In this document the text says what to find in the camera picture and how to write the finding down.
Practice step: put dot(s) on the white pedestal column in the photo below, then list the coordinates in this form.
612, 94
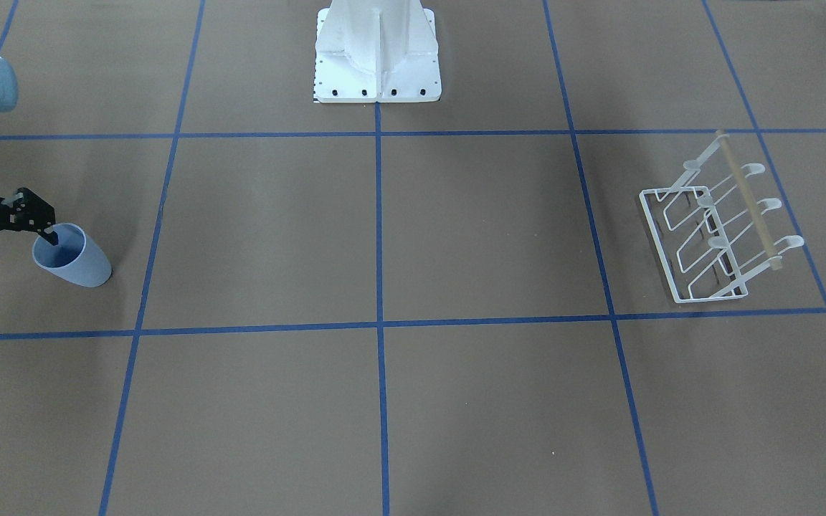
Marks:
376, 51

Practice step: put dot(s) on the blue plastic cup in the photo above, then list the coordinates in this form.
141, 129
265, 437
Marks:
76, 258

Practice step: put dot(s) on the white cup holder rack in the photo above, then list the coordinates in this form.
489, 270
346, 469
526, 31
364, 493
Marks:
710, 231

